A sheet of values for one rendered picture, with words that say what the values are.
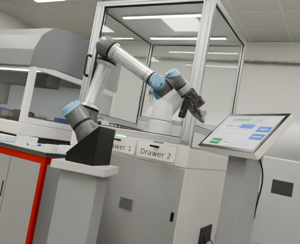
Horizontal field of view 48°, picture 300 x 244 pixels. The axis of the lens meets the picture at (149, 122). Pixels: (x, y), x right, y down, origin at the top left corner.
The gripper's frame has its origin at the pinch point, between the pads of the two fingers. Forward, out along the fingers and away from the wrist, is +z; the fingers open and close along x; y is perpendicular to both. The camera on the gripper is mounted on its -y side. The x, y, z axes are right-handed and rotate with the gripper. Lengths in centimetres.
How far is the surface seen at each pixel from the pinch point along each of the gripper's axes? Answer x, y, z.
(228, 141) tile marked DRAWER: -11.7, 0.7, 14.8
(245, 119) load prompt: -8.1, 20.1, 14.8
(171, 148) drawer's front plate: 32.9, -14.2, 12.1
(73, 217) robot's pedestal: -2, -87, -11
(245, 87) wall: 261, 220, 115
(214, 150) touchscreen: -3.5, -5.3, 17.0
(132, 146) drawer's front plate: 57, -29, 0
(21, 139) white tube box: 90, -82, -50
